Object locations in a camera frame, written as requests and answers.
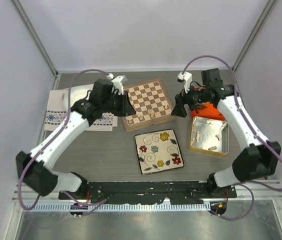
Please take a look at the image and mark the purple cable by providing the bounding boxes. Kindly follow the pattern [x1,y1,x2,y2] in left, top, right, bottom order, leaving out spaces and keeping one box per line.
[17,69,111,218]
[180,54,282,221]

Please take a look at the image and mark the white round bowl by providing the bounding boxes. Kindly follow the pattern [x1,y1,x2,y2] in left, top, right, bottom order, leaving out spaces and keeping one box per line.
[62,84,93,111]

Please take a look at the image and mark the wooden chessboard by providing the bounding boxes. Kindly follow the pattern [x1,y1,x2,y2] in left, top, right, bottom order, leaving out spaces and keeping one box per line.
[122,79,175,132]

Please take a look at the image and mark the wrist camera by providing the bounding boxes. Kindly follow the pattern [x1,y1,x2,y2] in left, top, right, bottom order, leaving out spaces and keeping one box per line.
[177,71,192,94]
[107,73,128,95]

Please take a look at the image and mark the orange plastic box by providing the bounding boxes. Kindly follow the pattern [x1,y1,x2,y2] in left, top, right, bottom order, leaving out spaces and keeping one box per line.
[190,86,226,121]

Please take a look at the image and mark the floral square plate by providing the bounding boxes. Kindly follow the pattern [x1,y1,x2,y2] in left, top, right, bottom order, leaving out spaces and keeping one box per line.
[134,129,184,175]

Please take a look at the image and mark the patterned placemat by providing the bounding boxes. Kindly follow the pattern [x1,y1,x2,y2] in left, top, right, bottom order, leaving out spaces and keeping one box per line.
[44,88,118,132]

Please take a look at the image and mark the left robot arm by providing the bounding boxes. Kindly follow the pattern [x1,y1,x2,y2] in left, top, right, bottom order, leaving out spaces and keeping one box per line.
[16,75,136,200]

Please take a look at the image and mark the gold metal tin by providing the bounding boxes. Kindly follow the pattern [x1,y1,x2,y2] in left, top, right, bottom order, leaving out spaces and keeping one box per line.
[189,116,229,157]

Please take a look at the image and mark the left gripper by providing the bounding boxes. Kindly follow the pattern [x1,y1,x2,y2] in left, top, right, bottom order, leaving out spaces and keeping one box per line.
[102,91,136,117]

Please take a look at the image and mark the light chess pieces pile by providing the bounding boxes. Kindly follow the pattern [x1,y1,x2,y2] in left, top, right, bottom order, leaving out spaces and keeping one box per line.
[191,130,200,146]

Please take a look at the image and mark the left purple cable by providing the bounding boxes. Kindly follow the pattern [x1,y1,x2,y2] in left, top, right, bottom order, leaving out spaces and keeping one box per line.
[17,69,111,218]

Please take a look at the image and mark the light piece lying tin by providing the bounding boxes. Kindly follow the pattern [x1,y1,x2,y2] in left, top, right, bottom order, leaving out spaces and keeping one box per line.
[208,146,217,151]
[215,134,221,141]

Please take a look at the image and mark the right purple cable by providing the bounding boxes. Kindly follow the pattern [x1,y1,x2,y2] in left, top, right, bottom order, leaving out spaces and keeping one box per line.
[180,54,282,221]

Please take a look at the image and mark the white slotted cable duct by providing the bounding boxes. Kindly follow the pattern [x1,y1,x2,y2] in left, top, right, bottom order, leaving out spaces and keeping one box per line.
[32,201,211,213]

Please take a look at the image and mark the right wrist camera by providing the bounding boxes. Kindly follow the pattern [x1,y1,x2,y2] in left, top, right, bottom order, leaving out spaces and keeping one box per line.
[177,71,192,94]

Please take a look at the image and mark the dark chess pieces pile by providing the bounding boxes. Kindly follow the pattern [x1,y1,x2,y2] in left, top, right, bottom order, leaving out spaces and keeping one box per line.
[195,104,207,111]

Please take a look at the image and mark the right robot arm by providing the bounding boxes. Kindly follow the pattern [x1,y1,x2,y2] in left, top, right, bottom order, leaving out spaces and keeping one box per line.
[171,68,281,198]

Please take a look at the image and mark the light queen piece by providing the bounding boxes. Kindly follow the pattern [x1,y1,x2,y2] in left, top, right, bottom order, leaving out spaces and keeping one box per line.
[150,110,155,119]

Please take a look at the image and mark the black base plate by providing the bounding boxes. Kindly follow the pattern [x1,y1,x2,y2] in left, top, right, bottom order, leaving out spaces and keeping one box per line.
[69,181,237,205]

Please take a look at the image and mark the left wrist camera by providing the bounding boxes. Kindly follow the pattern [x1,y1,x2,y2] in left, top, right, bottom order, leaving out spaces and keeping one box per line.
[107,73,128,95]

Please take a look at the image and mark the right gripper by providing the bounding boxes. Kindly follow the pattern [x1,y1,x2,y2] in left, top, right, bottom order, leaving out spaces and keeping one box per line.
[172,81,210,118]

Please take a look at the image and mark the light piece lying tin bottom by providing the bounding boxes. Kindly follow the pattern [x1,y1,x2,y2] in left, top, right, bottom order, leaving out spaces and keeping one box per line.
[208,146,217,151]

